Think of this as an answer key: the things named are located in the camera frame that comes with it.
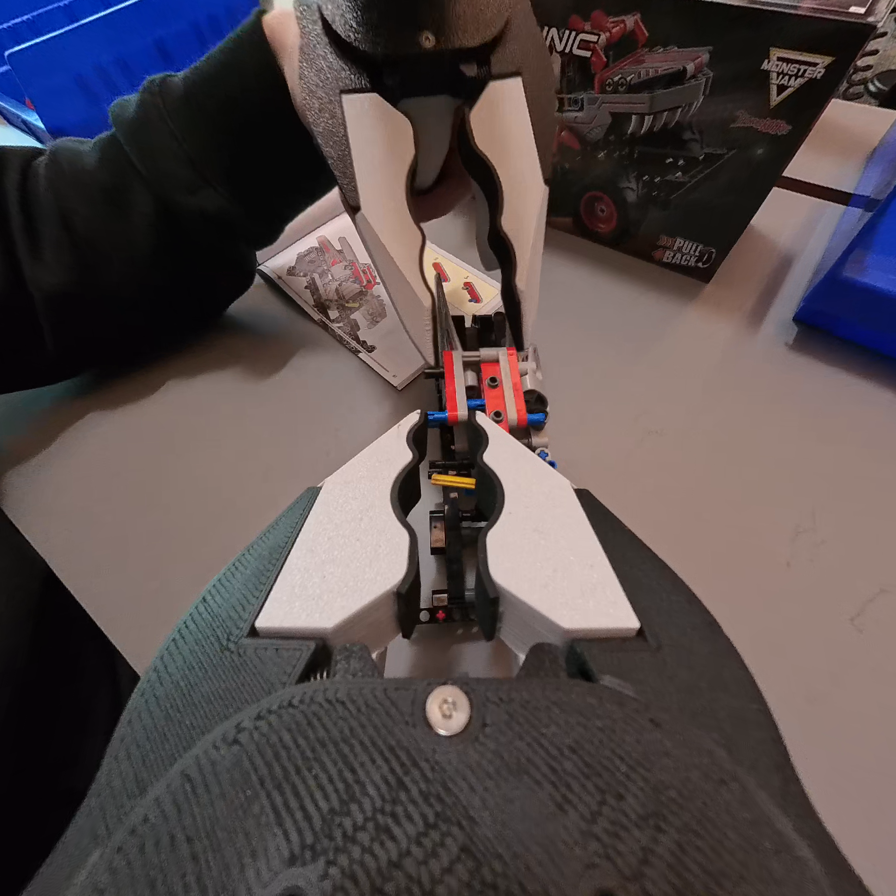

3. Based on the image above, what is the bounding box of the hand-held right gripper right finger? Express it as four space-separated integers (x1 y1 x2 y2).
470 410 643 660

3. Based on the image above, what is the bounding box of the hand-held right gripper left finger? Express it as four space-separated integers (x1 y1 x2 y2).
253 410 429 659

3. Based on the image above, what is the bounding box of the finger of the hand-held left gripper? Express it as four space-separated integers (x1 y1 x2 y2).
458 76 552 352
339 90 449 375

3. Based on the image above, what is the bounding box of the brick-built toy truck model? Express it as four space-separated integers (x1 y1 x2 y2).
417 272 561 642

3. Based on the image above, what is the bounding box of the red toy brick beam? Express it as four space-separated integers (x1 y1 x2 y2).
441 350 471 423

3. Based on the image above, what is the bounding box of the person's left forearm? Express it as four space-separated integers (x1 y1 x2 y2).
0 10 337 393

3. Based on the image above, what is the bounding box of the person's left hand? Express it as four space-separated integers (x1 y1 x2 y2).
260 3 485 226

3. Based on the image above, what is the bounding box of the building instruction booklet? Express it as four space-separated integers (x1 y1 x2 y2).
255 212 505 389

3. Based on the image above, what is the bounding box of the black toy set box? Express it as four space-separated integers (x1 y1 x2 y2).
532 0 876 284

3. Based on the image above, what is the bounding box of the blue storage bin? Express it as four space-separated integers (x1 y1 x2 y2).
791 136 896 382
0 91 50 144
7 0 261 141

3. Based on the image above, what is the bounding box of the person's black clothing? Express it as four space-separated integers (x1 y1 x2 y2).
0 507 141 896

